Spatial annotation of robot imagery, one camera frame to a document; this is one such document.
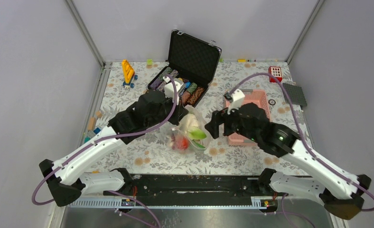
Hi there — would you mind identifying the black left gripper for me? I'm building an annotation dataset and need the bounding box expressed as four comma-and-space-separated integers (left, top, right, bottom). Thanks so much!
146, 94, 189, 129

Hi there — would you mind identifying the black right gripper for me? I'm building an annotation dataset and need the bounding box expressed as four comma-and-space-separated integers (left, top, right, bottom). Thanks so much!
204, 100, 259, 142

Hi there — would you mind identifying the green toy leaf vegetable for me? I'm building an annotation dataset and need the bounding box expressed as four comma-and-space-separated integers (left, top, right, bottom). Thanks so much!
187, 128, 207, 149

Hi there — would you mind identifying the clear pink zip top bag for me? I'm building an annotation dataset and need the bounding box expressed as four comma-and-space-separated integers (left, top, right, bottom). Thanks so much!
160, 105, 211, 154

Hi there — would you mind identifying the white toy dumpling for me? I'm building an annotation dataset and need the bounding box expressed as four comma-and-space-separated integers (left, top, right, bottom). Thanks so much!
179, 113, 200, 132

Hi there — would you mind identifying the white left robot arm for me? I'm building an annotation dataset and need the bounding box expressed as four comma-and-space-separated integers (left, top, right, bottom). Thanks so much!
39, 90, 188, 207

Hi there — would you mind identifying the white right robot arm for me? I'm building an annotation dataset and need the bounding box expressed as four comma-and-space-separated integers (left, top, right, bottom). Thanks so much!
205, 103, 371, 220

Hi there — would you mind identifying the yellow toy ladder cart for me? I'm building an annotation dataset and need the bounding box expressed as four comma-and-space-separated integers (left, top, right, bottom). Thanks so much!
122, 59, 138, 88

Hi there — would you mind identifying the pink plastic basket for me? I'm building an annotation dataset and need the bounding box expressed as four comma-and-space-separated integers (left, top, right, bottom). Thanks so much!
227, 89, 271, 146

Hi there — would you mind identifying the black poker chip case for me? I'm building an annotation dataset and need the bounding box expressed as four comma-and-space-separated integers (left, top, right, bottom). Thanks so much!
147, 29, 222, 107

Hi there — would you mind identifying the loose poker chip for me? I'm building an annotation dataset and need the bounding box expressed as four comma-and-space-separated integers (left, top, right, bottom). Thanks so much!
268, 99, 276, 105

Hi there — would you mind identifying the red toy block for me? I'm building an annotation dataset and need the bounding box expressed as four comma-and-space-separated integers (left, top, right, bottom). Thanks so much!
268, 66, 283, 83

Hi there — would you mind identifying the grey building baseplate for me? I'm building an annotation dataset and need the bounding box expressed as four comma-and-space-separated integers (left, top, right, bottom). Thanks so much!
282, 83, 308, 107

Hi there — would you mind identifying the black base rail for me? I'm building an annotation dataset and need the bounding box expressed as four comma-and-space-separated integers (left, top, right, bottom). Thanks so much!
117, 174, 283, 207

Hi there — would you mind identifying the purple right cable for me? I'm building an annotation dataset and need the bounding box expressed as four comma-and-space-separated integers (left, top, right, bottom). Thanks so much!
228, 72, 374, 212

